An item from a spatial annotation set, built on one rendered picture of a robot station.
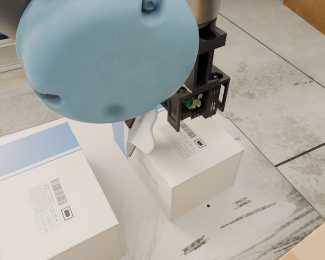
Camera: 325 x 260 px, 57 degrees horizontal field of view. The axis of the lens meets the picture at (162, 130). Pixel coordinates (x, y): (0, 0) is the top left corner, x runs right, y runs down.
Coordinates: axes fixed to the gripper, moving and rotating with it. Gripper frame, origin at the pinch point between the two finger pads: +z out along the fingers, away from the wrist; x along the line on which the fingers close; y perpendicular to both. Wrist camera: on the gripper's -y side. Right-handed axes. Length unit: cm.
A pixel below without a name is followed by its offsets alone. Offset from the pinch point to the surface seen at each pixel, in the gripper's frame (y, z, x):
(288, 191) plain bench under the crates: 15.3, 6.3, 12.6
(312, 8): -105, 65, 200
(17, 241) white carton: 7.0, -2.7, -23.7
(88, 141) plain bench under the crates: -11.1, 6.3, -10.1
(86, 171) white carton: 2.1, -2.7, -13.9
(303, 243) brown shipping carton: 24.0, -9.7, -2.4
